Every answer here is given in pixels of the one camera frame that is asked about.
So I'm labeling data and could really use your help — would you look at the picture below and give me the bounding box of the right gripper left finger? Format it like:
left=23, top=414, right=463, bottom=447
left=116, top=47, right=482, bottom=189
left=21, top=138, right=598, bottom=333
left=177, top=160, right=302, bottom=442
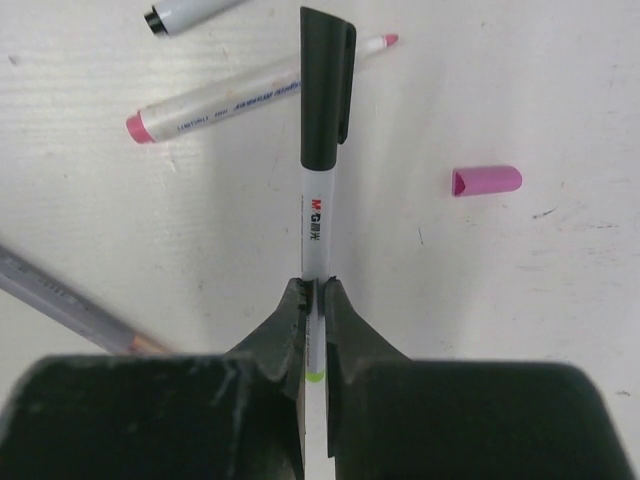
left=1, top=279, right=306, bottom=479

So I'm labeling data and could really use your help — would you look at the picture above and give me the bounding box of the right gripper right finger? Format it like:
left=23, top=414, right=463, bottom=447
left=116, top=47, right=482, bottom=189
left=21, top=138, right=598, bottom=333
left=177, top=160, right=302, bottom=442
left=324, top=279, right=634, bottom=479

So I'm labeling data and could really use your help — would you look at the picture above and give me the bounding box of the grey barrel marker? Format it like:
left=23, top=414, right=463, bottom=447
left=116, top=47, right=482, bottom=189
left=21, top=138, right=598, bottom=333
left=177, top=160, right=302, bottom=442
left=1, top=247, right=171, bottom=355

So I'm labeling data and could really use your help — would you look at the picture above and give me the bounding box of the magenta pen cap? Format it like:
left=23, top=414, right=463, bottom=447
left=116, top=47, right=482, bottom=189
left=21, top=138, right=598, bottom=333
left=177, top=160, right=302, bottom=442
left=452, top=165, right=523, bottom=197

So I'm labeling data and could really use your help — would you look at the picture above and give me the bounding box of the magenta cap marker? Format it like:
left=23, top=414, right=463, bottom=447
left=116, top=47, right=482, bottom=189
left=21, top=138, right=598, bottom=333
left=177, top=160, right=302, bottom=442
left=126, top=33, right=400, bottom=145

